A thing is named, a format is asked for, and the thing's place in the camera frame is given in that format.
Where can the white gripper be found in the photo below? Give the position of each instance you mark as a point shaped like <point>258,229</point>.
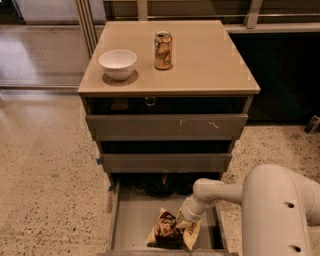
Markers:
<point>191,212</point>

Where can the brown sea salt chip bag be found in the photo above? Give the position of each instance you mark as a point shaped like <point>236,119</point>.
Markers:
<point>165,234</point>

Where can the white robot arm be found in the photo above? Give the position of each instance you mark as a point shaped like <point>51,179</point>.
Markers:
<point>278,206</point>

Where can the grey open bottom drawer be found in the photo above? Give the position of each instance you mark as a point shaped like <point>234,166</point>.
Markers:
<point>134,214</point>

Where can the grey middle drawer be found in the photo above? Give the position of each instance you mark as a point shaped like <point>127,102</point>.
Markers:
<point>165,163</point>

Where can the grey top drawer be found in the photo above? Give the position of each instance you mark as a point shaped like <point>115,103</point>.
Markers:
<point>166,127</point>

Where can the blue tape piece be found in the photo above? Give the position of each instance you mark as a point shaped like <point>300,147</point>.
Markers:
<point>99,161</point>

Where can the dark object on floor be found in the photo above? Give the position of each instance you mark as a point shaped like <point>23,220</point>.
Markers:
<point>312,125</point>

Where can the white ceramic bowl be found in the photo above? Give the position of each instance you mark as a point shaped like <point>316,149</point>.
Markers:
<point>118,64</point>

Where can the gold soda can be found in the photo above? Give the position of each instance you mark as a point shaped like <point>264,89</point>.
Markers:
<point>163,50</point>

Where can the metal railing frame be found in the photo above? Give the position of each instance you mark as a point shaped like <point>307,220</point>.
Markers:
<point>239,16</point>

